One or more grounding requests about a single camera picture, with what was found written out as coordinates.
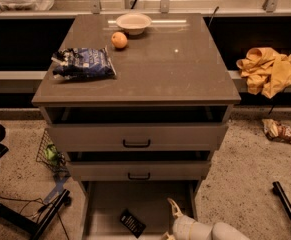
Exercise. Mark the black bar on floor right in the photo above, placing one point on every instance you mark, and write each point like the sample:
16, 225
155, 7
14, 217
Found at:
279, 191

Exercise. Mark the orange fruit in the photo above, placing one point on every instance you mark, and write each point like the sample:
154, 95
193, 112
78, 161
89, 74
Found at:
119, 40

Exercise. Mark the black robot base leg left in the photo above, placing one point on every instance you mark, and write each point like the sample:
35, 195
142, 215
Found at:
36, 227

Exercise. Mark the open bottom drawer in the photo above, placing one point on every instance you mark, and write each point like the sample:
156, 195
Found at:
146, 200

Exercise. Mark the grey drawer cabinet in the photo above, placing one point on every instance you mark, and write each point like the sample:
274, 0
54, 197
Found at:
171, 74

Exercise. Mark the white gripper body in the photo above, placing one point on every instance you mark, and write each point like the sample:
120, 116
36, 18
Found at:
181, 226

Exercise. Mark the blue chip bag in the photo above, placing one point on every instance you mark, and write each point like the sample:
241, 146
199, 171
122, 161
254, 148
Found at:
83, 63

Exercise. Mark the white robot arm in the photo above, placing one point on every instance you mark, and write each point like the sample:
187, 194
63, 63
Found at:
223, 231

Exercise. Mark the brown snack bag on floor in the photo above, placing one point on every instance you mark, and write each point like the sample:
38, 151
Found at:
276, 131

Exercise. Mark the drawer with black handle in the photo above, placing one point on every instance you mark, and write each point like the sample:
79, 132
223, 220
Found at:
138, 170
137, 137

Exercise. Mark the white paper bowl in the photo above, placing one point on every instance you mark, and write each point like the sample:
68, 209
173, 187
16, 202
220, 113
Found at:
133, 23

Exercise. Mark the yellow crumpled cloth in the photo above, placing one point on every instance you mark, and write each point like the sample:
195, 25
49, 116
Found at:
266, 71

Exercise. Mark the wire basket with green item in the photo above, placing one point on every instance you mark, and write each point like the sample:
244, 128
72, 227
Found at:
49, 156

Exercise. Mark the top drawer with black handle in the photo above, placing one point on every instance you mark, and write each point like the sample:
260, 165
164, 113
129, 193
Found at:
137, 137

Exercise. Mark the middle drawer with black handle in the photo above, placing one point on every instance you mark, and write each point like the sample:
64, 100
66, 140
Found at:
138, 170

